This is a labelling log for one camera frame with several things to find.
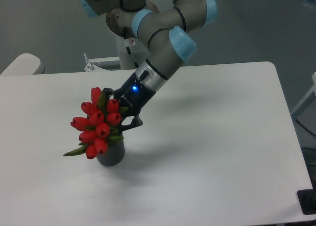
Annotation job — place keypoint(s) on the red tulip bouquet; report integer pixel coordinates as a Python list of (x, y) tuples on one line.
[(101, 126)]

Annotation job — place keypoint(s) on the dark grey ribbed vase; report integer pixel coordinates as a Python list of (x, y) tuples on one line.
[(113, 155)]

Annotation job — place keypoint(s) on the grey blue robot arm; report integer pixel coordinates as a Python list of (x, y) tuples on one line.
[(164, 34)]

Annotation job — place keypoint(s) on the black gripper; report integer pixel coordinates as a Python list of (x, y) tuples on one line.
[(134, 95)]

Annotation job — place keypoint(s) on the black device at table edge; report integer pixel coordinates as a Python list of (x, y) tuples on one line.
[(307, 200)]

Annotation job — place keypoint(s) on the white chair armrest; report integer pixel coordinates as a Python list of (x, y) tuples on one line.
[(24, 64)]

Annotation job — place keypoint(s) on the white frame at right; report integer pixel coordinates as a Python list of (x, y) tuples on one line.
[(305, 101)]

